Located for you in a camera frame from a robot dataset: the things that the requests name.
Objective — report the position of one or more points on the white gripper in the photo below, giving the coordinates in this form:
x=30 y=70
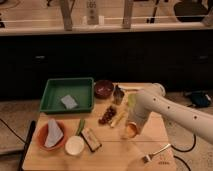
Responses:
x=139 y=122

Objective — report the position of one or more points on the orange apple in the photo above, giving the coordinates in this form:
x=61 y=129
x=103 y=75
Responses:
x=131 y=130

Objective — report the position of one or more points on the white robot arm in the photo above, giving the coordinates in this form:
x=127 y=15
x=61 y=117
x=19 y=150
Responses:
x=152 y=99

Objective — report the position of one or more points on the green plastic cup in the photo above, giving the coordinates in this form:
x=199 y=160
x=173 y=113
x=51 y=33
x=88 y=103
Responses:
x=131 y=100

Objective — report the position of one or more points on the silver metal cup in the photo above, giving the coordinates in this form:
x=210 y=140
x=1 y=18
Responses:
x=118 y=95

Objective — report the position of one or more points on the white paper cup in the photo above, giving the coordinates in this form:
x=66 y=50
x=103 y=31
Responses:
x=74 y=145

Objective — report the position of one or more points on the yellow corn piece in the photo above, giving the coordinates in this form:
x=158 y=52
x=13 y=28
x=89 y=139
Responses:
x=116 y=119

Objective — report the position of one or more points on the red grape bunch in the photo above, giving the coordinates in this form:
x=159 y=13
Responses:
x=108 y=115

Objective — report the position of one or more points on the silver fork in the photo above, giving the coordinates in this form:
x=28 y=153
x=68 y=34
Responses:
x=148 y=158

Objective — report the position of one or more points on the dark red bowl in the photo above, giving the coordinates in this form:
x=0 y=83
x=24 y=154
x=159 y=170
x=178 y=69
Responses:
x=103 y=89

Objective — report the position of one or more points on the brown rectangular block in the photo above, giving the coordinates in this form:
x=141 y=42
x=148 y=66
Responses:
x=91 y=139

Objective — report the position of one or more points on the green pepper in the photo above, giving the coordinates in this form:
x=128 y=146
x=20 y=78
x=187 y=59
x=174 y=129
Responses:
x=80 y=126

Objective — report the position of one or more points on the blue black object on floor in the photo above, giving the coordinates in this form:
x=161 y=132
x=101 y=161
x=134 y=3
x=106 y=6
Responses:
x=200 y=99

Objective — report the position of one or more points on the blue sponge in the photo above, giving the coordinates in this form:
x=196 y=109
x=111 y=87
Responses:
x=69 y=102

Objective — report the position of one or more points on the green plastic tray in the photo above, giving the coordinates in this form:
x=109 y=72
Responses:
x=81 y=89

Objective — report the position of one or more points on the grey folded cloth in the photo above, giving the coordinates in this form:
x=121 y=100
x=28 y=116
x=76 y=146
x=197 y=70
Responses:
x=54 y=135

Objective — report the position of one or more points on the orange bowl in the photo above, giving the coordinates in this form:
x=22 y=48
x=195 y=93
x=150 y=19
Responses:
x=42 y=136

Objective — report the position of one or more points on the black table clamp bar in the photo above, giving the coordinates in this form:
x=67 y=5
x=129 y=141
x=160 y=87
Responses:
x=26 y=146

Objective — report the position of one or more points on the white remote device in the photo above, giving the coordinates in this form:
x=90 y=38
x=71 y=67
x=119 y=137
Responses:
x=92 y=12

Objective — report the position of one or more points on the white handled knife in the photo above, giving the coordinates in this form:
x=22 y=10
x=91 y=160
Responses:
x=130 y=88

